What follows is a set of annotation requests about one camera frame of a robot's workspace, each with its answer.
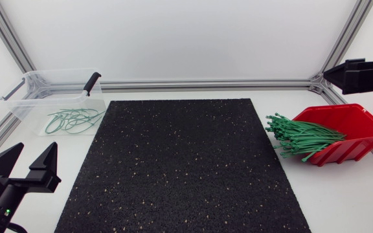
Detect pile of closed green cable ties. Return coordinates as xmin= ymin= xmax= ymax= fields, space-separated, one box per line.
xmin=56 ymin=107 xmax=107 ymax=135

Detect clear plastic bin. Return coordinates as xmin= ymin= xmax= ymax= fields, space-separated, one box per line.
xmin=0 ymin=67 xmax=107 ymax=137

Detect red plastic box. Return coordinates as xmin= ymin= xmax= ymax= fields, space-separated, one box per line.
xmin=291 ymin=103 xmax=373 ymax=168

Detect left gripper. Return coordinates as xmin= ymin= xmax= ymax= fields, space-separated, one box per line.
xmin=0 ymin=141 xmax=62 ymax=225

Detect black cable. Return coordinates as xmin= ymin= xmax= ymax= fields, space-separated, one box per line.
xmin=6 ymin=222 xmax=28 ymax=233

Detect black speckled mat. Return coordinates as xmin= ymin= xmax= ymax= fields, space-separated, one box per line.
xmin=54 ymin=98 xmax=312 ymax=233

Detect bundle of green cable ties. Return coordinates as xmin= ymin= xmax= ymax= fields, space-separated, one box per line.
xmin=264 ymin=112 xmax=347 ymax=159

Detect closed green cable tie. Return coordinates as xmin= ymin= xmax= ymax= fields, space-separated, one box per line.
xmin=44 ymin=110 xmax=67 ymax=135

